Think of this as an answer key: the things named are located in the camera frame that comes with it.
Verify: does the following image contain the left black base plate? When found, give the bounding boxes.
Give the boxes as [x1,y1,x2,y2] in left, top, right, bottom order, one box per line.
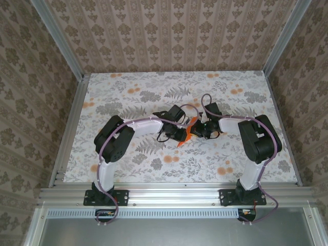
[84,189,129,207]

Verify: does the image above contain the aluminium corner post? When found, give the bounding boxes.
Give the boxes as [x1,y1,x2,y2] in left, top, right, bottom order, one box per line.
[262,0,312,76]
[30,0,89,80]

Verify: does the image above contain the black connector with wires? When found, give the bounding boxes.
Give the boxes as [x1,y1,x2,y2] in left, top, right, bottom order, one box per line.
[237,208,257,222]
[95,209,120,223]

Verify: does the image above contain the orange paper sheet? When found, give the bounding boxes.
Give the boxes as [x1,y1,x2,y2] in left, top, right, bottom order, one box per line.
[176,116,199,148]

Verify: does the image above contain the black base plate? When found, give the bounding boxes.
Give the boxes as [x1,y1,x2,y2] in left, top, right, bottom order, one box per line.
[219,189,267,207]
[84,189,129,207]

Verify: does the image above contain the left aluminium side rail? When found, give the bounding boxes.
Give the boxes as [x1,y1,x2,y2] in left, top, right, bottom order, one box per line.
[48,74,90,188]

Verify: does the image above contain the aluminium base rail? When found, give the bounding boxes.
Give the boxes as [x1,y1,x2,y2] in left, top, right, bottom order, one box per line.
[37,187,317,207]

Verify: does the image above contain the right aluminium corner post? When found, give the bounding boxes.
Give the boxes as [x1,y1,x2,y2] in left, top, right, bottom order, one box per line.
[262,0,312,76]

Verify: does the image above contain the left aluminium corner post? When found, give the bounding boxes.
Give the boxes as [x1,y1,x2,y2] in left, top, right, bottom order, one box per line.
[30,0,89,80]

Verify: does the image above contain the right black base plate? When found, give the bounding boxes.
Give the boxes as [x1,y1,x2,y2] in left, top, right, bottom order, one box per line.
[219,189,267,207]

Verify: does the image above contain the grey slotted cable duct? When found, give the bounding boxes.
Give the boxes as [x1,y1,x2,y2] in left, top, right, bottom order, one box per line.
[47,208,243,219]

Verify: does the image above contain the floral patterned table cover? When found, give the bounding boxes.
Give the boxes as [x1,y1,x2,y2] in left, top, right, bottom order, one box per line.
[63,72,299,184]

